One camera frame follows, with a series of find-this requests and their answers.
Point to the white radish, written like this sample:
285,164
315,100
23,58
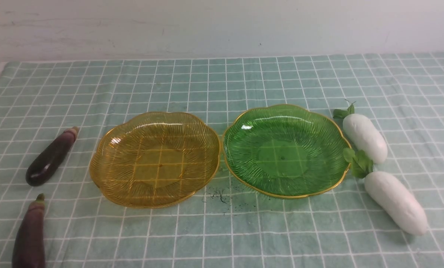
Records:
385,189
362,132

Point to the purple eggplant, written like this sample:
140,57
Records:
46,164
29,249

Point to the green glass plate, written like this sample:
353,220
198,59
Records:
286,151

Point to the amber glass plate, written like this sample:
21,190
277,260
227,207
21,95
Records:
155,160

